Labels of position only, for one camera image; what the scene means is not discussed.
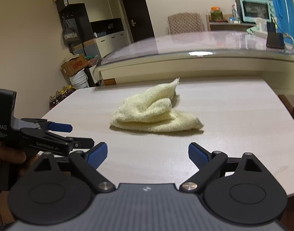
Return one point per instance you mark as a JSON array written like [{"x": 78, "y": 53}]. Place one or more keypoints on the cream and black cabinet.
[{"x": 98, "y": 4}]

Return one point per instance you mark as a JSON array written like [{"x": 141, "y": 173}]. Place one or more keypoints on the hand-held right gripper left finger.
[{"x": 97, "y": 154}]

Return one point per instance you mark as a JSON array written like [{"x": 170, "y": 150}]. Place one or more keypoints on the green jar with orange lid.
[{"x": 216, "y": 14}]

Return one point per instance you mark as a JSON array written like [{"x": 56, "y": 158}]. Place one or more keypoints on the blue thermos jug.
[{"x": 282, "y": 12}]

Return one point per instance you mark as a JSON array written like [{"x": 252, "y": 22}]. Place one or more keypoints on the wooden side shelf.
[{"x": 223, "y": 26}]

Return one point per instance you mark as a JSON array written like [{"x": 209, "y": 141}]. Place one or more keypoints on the quilted beige chair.
[{"x": 185, "y": 22}]

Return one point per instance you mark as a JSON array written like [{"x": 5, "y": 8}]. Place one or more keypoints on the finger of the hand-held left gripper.
[
  {"x": 85, "y": 143},
  {"x": 60, "y": 126}
]

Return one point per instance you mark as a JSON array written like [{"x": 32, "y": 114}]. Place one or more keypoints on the red and white carton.
[{"x": 234, "y": 9}]

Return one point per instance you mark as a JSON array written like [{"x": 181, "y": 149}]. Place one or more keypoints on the grey hanging bag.
[{"x": 70, "y": 33}]

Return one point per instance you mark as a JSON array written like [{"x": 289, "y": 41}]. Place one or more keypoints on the cream glass-topped table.
[{"x": 185, "y": 69}]

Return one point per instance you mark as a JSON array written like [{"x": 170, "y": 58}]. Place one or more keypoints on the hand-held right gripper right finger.
[{"x": 198, "y": 155}]

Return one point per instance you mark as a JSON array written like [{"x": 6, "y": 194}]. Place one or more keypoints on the cardboard box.
[{"x": 73, "y": 66}]

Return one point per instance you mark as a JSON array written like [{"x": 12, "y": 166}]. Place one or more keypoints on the dark brown door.
[{"x": 135, "y": 9}]

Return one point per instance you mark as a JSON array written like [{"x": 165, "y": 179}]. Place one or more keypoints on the red and green bag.
[{"x": 91, "y": 60}]

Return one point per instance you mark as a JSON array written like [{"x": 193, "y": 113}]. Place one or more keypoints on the person's left hand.
[{"x": 14, "y": 157}]

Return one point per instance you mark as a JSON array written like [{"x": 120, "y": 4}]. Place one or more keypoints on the black smartphone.
[{"x": 274, "y": 41}]

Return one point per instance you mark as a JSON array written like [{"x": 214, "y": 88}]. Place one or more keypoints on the small white box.
[{"x": 261, "y": 26}]

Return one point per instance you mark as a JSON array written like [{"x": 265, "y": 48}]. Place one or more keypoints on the pale yellow towel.
[{"x": 147, "y": 110}]

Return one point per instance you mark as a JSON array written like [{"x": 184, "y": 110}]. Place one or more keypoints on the green cloth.
[{"x": 251, "y": 28}]

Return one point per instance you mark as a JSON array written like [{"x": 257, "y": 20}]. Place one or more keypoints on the mint toaster oven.
[{"x": 255, "y": 9}]

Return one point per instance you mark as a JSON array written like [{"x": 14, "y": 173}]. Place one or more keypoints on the black charger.
[{"x": 270, "y": 27}]

